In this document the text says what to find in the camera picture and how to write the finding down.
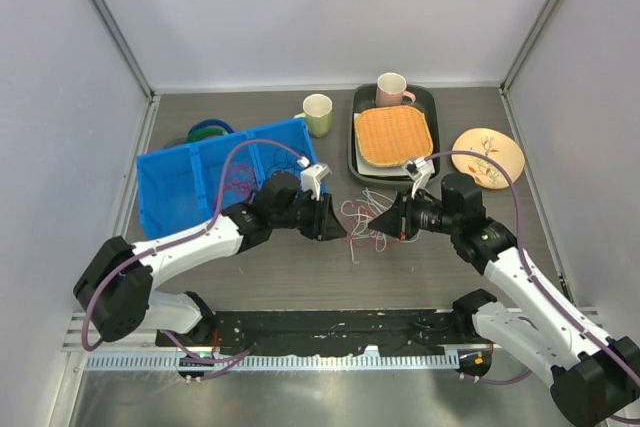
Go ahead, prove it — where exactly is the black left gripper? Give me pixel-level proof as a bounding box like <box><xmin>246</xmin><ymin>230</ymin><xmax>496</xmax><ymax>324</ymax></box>
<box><xmin>270</xmin><ymin>187</ymin><xmax>346</xmax><ymax>240</ymax></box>

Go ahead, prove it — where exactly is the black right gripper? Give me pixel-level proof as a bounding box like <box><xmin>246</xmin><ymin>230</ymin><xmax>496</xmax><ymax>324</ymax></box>
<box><xmin>370</xmin><ymin>184</ymin><xmax>460</xmax><ymax>240</ymax></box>

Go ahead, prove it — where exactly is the red thin cable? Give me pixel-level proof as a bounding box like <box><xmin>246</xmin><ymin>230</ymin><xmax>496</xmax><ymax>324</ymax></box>
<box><xmin>219</xmin><ymin>161</ymin><xmax>391</xmax><ymax>253</ymax></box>

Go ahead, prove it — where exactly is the blue thin cable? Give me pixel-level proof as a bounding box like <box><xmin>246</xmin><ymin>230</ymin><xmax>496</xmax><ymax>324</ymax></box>
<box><xmin>266</xmin><ymin>147</ymin><xmax>311</xmax><ymax>178</ymax></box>

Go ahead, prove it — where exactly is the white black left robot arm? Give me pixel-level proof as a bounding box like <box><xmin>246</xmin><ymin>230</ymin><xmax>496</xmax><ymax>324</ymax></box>
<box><xmin>73</xmin><ymin>164</ymin><xmax>346</xmax><ymax>351</ymax></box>

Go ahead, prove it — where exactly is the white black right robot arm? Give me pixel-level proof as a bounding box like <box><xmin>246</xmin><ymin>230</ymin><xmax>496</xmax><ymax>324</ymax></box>
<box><xmin>369</xmin><ymin>173</ymin><xmax>639</xmax><ymax>426</ymax></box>

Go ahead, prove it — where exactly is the white square plate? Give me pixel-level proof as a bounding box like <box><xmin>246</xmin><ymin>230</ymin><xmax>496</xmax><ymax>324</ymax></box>
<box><xmin>352</xmin><ymin>110</ymin><xmax>435</xmax><ymax>179</ymax></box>

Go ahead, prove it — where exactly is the woven orange basket tray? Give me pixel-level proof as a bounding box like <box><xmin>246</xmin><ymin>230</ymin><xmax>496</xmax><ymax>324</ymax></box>
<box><xmin>354</xmin><ymin>104</ymin><xmax>434</xmax><ymax>167</ymax></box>

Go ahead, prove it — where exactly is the light green ceramic mug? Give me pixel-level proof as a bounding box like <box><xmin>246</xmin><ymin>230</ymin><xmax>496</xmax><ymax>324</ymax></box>
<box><xmin>295</xmin><ymin>93</ymin><xmax>333</xmax><ymax>138</ymax></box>

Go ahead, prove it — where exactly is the beige plate with bird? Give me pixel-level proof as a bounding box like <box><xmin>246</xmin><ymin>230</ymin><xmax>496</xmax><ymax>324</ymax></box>
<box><xmin>452</xmin><ymin>128</ymin><xmax>525</xmax><ymax>190</ymax></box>

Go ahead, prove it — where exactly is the dark grey serving tray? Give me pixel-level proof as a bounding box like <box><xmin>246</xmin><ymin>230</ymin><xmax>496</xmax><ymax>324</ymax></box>
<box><xmin>348</xmin><ymin>83</ymin><xmax>440</xmax><ymax>189</ymax></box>

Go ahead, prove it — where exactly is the pink ceramic mug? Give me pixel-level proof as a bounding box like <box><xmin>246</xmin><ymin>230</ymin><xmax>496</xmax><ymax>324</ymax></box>
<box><xmin>375</xmin><ymin>72</ymin><xmax>416</xmax><ymax>107</ymax></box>

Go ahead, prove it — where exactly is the blue plastic compartment bin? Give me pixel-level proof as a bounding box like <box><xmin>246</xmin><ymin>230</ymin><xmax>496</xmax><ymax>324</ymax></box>
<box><xmin>137</xmin><ymin>119</ymin><xmax>317</xmax><ymax>239</ymax></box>

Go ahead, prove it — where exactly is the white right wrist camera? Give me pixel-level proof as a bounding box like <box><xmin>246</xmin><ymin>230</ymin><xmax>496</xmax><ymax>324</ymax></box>
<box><xmin>402</xmin><ymin>157</ymin><xmax>435</xmax><ymax>198</ymax></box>

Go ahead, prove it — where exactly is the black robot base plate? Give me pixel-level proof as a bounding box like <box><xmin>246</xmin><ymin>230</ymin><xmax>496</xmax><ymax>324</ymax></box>
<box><xmin>178</xmin><ymin>309</ymin><xmax>489</xmax><ymax>357</ymax></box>

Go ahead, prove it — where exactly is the white slotted cable duct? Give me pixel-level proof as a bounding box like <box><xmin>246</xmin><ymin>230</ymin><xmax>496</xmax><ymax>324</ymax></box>
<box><xmin>84</xmin><ymin>350</ymin><xmax>459</xmax><ymax>372</ymax></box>

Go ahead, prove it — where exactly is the blue green cable coil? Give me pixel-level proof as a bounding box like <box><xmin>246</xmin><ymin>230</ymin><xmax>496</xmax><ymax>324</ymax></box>
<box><xmin>186</xmin><ymin>117</ymin><xmax>234</xmax><ymax>143</ymax></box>

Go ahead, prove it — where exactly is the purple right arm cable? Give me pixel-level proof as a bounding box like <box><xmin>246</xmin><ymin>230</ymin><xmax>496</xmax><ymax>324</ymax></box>
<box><xmin>419</xmin><ymin>150</ymin><xmax>640</xmax><ymax>383</ymax></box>

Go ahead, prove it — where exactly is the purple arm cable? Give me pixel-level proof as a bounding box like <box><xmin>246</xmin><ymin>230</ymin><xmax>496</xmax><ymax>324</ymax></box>
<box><xmin>81</xmin><ymin>138</ymin><xmax>311</xmax><ymax>352</ymax></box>
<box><xmin>419</xmin><ymin>150</ymin><xmax>640</xmax><ymax>383</ymax></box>

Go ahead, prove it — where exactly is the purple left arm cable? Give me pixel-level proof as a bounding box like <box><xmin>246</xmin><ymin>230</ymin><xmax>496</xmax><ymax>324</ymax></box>
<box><xmin>81</xmin><ymin>138</ymin><xmax>311</xmax><ymax>352</ymax></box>

